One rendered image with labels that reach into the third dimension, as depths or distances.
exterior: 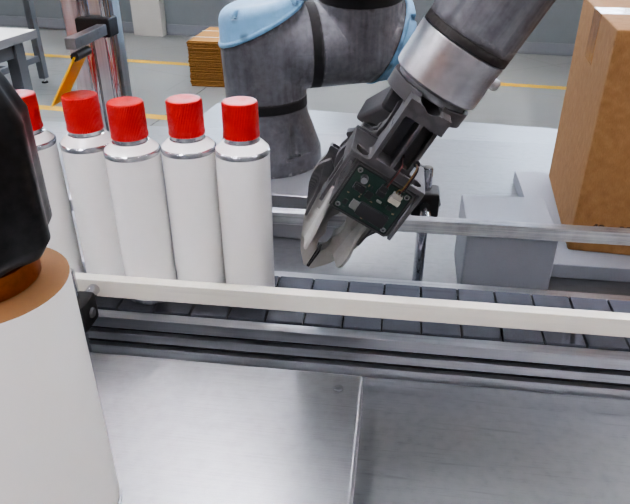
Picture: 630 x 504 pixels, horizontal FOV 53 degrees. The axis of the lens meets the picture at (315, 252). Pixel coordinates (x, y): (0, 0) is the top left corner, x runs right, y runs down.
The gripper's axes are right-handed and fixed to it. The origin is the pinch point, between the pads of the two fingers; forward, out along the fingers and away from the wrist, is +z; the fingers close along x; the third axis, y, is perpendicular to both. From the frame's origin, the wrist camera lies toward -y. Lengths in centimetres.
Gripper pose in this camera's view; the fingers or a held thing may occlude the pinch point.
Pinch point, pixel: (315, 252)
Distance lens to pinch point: 63.6
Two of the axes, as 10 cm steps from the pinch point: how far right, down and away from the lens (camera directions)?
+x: 8.6, 4.9, 1.5
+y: -1.3, 4.9, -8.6
